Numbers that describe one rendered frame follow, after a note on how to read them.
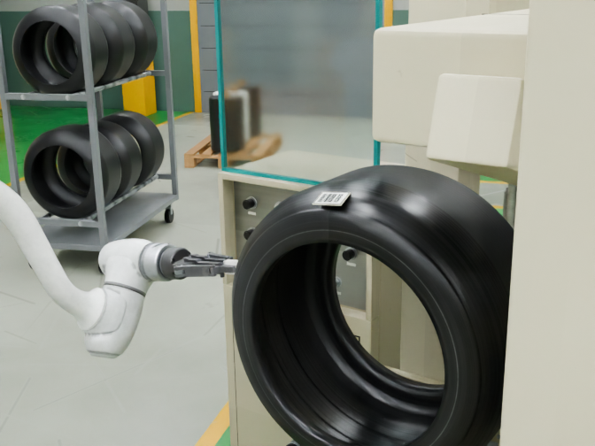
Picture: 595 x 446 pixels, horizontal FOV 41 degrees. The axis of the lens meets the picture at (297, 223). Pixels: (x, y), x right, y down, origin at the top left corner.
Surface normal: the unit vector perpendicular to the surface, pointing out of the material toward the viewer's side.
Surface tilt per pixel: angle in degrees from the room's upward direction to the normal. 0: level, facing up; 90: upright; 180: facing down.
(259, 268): 84
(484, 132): 72
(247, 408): 90
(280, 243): 81
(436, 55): 90
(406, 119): 90
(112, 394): 0
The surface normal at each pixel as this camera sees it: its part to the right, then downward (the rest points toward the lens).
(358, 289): -0.56, 0.25
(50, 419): -0.01, -0.96
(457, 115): -0.54, -0.05
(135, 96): -0.29, 0.29
